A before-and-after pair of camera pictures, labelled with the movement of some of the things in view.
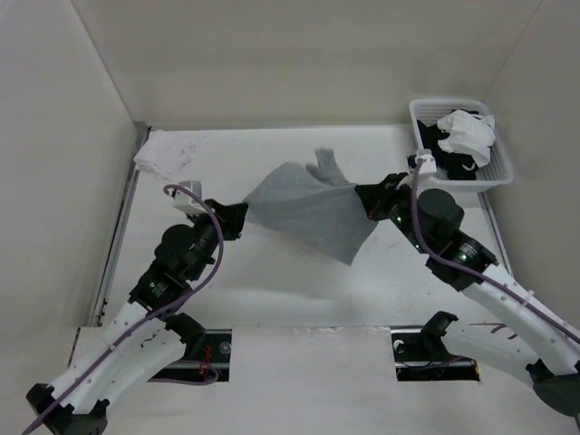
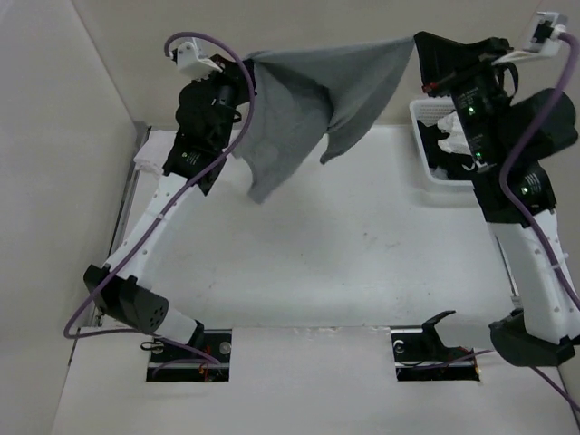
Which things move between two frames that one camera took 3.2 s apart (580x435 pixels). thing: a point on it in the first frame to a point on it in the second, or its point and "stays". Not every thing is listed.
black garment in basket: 456,166 stays
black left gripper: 231,218 to 233,74
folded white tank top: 165,154 stays
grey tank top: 313,211 to 296,91
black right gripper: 375,197 to 448,64
